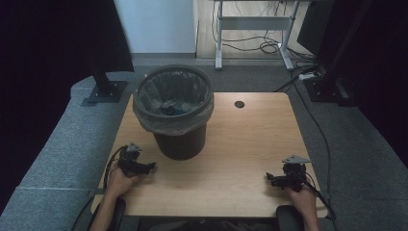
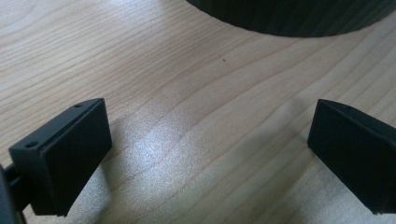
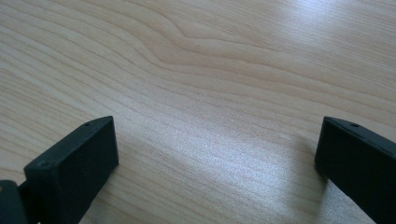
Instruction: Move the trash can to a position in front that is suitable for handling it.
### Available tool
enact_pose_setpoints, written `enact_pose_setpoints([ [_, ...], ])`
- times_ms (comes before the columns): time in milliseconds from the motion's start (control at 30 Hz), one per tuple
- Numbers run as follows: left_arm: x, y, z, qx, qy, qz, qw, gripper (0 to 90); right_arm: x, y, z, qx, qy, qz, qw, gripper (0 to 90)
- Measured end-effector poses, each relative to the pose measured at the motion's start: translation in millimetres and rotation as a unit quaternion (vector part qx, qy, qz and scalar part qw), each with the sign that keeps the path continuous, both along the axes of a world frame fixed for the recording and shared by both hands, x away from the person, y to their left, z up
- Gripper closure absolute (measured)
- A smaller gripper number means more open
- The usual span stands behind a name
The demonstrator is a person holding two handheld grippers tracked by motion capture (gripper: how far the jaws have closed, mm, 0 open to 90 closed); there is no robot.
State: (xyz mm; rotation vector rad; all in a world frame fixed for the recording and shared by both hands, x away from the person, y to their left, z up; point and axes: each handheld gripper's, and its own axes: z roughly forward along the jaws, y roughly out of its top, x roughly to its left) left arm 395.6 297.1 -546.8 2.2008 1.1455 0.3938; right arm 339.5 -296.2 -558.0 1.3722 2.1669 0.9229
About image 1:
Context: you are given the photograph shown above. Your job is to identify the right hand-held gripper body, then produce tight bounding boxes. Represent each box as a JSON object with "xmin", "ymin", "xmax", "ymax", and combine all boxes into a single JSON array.
[{"xmin": 276, "ymin": 155, "xmax": 312, "ymax": 193}]

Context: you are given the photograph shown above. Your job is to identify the tangle of black floor cables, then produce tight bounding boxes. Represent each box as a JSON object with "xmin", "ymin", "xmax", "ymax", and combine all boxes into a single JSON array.
[{"xmin": 220, "ymin": 34, "xmax": 319, "ymax": 65}]

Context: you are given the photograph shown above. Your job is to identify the black stand base left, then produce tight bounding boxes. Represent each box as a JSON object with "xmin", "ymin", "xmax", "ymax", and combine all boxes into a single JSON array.
[{"xmin": 86, "ymin": 62, "xmax": 129, "ymax": 104}]

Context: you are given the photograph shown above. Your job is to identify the white cabinet panel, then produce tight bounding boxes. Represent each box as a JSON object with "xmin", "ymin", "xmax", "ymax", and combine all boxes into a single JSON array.
[{"xmin": 113, "ymin": 0, "xmax": 197, "ymax": 55}]

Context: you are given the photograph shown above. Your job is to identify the hand-held gripper cable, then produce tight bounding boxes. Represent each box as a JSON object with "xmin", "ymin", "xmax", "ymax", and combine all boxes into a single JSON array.
[
  {"xmin": 293, "ymin": 172, "xmax": 337, "ymax": 222},
  {"xmin": 102, "ymin": 145, "xmax": 128, "ymax": 191}
]

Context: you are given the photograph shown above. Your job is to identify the white metal desk frame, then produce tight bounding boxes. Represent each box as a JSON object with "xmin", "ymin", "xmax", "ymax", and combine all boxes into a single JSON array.
[{"xmin": 214, "ymin": 0, "xmax": 301, "ymax": 72}]

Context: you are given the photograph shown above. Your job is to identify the long black floor cable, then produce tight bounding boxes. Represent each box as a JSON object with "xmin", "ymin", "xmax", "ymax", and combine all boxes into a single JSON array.
[{"xmin": 273, "ymin": 64, "xmax": 333, "ymax": 195}]

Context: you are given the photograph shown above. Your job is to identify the black metal stand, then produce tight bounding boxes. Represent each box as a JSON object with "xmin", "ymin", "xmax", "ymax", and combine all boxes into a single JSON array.
[{"xmin": 302, "ymin": 0, "xmax": 374, "ymax": 104}]

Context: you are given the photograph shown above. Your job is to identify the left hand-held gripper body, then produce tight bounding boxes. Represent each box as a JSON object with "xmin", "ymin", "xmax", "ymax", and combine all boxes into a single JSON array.
[{"xmin": 116, "ymin": 141, "xmax": 149, "ymax": 178}]

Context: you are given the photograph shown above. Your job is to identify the dark ribbed trash bin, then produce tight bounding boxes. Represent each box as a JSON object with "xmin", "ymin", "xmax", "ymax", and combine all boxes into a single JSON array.
[{"xmin": 133, "ymin": 64, "xmax": 215, "ymax": 161}]

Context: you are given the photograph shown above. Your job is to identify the black waste piece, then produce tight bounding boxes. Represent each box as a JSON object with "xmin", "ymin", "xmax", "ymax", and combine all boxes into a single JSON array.
[{"xmin": 159, "ymin": 104, "xmax": 177, "ymax": 116}]

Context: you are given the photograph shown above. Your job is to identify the left hand-held gripper cable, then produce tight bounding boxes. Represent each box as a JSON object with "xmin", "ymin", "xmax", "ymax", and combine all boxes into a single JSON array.
[{"xmin": 102, "ymin": 145, "xmax": 128, "ymax": 191}]

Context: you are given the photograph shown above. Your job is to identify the right hand-held gripper cable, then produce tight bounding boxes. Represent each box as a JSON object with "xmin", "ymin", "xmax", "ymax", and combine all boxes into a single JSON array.
[{"xmin": 293, "ymin": 172, "xmax": 337, "ymax": 222}]

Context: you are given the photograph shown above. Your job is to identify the person's right hand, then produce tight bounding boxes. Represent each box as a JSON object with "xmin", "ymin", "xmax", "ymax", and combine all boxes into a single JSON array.
[{"xmin": 285, "ymin": 185, "xmax": 319, "ymax": 219}]

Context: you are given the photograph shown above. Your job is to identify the white power strip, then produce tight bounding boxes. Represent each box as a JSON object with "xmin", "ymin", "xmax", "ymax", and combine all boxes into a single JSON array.
[{"xmin": 297, "ymin": 72, "xmax": 318, "ymax": 82}]

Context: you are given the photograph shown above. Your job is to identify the person's left hand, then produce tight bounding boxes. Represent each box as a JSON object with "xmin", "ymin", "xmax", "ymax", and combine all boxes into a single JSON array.
[{"xmin": 105, "ymin": 160, "xmax": 142, "ymax": 198}]

